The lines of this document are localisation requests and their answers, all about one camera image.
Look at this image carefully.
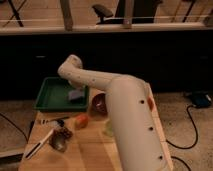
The black floor cable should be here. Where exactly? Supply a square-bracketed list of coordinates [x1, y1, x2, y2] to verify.
[0, 112, 30, 144]

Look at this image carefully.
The black office chair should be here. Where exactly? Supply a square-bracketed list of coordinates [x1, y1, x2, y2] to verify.
[92, 0, 162, 25]

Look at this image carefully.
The green plastic tray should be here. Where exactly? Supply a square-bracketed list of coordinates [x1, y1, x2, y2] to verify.
[35, 77, 89, 112]

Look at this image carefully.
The black handled fork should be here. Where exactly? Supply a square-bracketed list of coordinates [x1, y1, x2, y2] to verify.
[36, 116, 70, 126]

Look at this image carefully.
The orange plate with food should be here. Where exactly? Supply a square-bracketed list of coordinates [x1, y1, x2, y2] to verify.
[147, 97, 154, 111]

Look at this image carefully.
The white handled knife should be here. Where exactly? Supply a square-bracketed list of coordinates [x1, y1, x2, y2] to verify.
[25, 129, 54, 159]

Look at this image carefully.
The dark blue box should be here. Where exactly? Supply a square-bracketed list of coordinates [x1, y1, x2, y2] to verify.
[190, 93, 212, 108]

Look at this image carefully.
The grey blue sponge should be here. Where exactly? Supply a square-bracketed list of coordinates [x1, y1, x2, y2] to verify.
[68, 89, 84, 100]

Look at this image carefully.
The small green cup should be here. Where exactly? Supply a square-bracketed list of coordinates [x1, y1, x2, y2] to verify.
[104, 121, 114, 137]

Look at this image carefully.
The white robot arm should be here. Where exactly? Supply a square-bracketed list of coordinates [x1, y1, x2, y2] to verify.
[58, 55, 172, 171]

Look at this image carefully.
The orange red tomato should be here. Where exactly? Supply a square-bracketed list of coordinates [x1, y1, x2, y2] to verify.
[74, 114, 88, 129]

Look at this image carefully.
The dark brown bowl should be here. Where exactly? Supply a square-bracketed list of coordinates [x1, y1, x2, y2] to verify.
[92, 93, 107, 115]

